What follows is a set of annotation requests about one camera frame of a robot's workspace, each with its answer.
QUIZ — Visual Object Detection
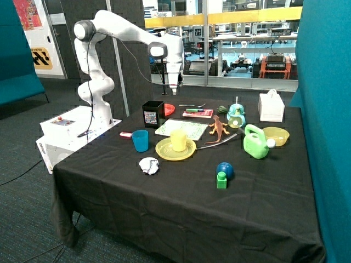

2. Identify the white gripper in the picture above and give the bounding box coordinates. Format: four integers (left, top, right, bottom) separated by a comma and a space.
167, 62, 183, 95

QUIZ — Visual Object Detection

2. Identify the green highlighter blue cap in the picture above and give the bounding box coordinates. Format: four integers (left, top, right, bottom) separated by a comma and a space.
185, 108, 205, 113

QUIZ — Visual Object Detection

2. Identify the pink highlighter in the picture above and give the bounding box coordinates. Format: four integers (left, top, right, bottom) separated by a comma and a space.
120, 132, 132, 138

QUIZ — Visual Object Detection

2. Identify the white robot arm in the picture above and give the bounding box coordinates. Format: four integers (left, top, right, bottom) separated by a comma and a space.
73, 10, 184, 128

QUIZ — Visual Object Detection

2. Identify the red kids book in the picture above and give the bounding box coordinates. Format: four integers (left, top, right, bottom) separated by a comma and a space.
182, 109, 213, 118

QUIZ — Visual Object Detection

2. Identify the silver metal fork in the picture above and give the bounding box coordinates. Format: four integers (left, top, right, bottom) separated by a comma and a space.
178, 104, 206, 108

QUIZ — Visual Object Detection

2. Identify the red plastic plate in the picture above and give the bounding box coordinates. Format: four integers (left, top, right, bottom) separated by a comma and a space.
164, 104, 176, 116

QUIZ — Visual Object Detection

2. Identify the black square pen holder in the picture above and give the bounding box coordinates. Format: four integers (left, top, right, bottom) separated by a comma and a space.
142, 100, 166, 128

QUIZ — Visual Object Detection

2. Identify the yellow plastic cup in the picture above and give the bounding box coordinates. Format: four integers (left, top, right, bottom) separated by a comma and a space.
170, 129, 187, 152

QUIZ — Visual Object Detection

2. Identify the green toy pepper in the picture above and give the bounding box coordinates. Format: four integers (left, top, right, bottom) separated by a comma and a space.
217, 105, 228, 114

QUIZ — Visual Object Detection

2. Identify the orange toy lizard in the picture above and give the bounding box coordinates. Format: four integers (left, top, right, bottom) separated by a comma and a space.
208, 115, 230, 142

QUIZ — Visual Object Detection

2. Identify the blue plastic cup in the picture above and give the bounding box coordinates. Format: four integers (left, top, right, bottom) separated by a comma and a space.
132, 130, 149, 152

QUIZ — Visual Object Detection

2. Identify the yellow plastic plate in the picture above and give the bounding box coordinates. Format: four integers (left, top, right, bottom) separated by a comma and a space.
155, 138, 196, 161

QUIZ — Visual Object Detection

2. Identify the teal penguin toy bottle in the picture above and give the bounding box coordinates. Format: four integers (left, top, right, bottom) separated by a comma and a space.
227, 97, 246, 129

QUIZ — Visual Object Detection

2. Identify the silver metal knife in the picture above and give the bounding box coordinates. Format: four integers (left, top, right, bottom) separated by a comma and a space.
196, 133, 238, 150

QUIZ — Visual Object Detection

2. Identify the crumpled white paper ball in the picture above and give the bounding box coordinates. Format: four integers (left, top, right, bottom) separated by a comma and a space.
139, 157, 159, 175

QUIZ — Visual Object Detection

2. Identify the black tablecloth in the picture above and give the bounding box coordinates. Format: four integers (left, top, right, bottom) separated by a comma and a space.
50, 107, 326, 262

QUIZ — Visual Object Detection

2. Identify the blue ball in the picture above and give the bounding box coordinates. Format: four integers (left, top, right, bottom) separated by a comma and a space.
216, 162, 234, 181

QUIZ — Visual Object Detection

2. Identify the green toy watering can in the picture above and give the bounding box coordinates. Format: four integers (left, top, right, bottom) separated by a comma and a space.
244, 124, 276, 159

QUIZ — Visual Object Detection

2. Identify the white paper box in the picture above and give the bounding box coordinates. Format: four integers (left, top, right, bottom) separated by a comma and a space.
258, 89, 285, 122

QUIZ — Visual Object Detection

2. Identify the green toy block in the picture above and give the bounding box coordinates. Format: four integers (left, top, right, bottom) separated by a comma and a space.
216, 171, 227, 189

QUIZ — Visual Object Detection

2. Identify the yellow plastic bowl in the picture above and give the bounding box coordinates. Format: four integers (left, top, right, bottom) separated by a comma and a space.
263, 127, 290, 147

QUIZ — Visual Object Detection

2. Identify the white robot control box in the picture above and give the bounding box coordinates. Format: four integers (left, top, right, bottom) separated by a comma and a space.
36, 106, 121, 174

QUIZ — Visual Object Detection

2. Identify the teal sofa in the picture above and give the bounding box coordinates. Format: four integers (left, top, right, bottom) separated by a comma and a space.
0, 0, 45, 106

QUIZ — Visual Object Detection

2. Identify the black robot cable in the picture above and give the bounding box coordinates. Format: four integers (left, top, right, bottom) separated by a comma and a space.
77, 31, 172, 138

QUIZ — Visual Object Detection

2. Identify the teal partition wall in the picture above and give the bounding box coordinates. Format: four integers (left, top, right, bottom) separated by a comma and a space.
291, 1, 350, 262

